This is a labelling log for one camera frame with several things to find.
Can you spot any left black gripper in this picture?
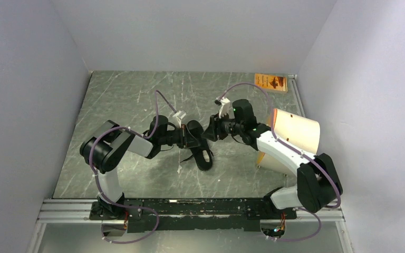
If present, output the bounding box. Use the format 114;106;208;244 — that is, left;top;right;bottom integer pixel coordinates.
159;124;202;149

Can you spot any white cylindrical lampshade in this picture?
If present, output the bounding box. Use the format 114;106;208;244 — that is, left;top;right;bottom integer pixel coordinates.
256;108;321;177

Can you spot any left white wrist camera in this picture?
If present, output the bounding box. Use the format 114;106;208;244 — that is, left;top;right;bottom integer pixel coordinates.
171;110;187;128

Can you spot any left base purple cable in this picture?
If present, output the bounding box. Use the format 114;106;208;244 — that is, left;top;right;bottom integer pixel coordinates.
99;206;160;245

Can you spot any aluminium frame rail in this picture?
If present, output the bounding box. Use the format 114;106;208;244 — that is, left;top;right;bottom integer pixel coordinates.
36;198;345;224

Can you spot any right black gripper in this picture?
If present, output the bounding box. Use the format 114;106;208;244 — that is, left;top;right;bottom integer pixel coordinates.
201;110;244;142

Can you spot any orange book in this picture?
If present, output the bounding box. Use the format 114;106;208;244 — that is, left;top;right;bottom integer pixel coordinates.
254;73;288;93

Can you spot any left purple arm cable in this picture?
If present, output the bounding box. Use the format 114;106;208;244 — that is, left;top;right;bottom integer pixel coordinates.
89;90;179;210

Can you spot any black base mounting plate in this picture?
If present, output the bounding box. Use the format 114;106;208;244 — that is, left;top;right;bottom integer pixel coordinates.
89;198;297;233

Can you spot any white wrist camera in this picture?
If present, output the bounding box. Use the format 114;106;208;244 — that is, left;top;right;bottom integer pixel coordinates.
171;110;187;128
215;96;231;118

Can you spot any black canvas shoe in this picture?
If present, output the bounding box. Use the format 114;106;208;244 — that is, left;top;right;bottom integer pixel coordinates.
180;120;213;171

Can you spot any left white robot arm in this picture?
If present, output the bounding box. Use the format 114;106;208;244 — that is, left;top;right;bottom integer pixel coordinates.
80;115;213;219

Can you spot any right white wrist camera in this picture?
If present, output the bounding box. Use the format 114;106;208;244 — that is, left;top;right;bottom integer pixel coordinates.
215;96;231;118

